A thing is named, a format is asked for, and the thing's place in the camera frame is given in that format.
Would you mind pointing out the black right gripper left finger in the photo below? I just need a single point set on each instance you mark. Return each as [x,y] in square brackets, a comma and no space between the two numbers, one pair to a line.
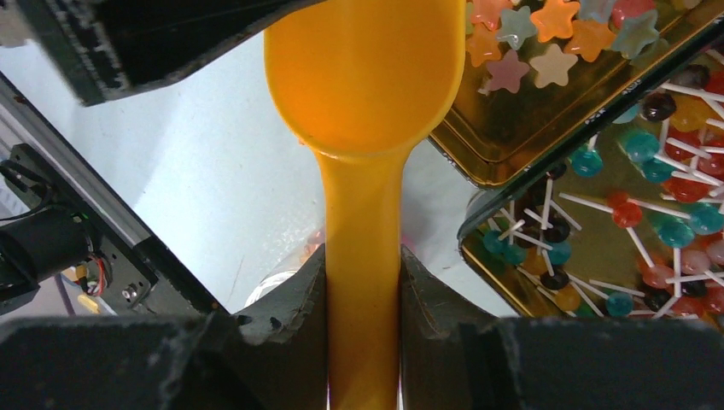
[270,355]

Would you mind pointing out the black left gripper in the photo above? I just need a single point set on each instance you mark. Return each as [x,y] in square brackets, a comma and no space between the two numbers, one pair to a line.
[114,49]

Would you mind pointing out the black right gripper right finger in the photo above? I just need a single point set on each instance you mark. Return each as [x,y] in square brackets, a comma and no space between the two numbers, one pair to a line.
[454,355]

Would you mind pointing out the orange plastic scoop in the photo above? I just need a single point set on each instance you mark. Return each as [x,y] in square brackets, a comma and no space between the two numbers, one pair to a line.
[361,84]

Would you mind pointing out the clear plastic jar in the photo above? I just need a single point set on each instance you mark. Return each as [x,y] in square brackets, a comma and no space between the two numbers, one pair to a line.
[283,277]

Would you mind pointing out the tin of gummy candies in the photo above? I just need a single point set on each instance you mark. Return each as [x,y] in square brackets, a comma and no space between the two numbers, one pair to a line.
[538,73]

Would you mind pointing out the tin of lollipops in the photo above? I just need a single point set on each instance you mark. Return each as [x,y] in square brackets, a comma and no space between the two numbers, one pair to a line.
[630,224]

